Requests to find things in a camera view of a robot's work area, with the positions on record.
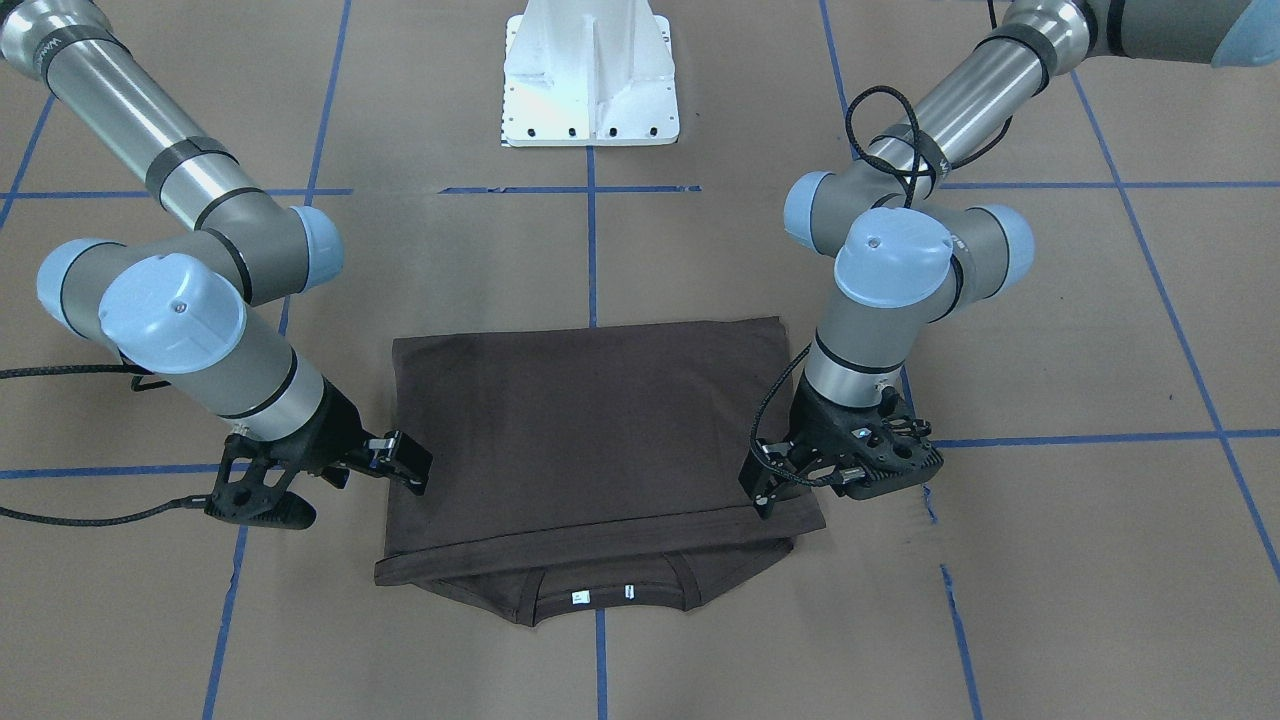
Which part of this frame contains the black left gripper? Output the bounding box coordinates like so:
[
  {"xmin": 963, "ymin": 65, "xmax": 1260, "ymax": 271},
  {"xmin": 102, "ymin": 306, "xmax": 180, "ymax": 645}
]
[{"xmin": 739, "ymin": 386, "xmax": 945, "ymax": 520}]

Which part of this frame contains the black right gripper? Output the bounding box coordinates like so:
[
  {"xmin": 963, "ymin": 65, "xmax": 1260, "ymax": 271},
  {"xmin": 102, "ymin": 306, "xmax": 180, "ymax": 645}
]
[{"xmin": 205, "ymin": 380, "xmax": 434, "ymax": 530}]

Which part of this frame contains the dark brown t-shirt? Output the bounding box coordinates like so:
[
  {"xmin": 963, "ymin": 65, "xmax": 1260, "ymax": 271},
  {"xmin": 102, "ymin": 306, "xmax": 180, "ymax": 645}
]
[{"xmin": 374, "ymin": 316, "xmax": 826, "ymax": 626}]

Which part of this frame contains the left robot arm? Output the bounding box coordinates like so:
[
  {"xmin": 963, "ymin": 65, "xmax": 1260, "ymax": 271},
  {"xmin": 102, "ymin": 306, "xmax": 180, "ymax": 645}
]
[{"xmin": 739, "ymin": 1, "xmax": 1277, "ymax": 519}]

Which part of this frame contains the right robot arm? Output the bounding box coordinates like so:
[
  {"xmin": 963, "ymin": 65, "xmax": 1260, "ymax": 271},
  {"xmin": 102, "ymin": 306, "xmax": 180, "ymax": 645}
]
[{"xmin": 3, "ymin": 1, "xmax": 433, "ymax": 529}]

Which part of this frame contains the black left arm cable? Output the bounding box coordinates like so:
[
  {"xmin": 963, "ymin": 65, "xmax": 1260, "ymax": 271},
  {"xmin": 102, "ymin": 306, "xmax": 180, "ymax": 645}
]
[{"xmin": 748, "ymin": 85, "xmax": 1016, "ymax": 471}]

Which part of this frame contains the white camera pillar base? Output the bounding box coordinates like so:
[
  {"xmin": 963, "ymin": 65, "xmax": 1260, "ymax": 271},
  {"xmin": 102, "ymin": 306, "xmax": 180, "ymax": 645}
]
[{"xmin": 500, "ymin": 1, "xmax": 681, "ymax": 149}]

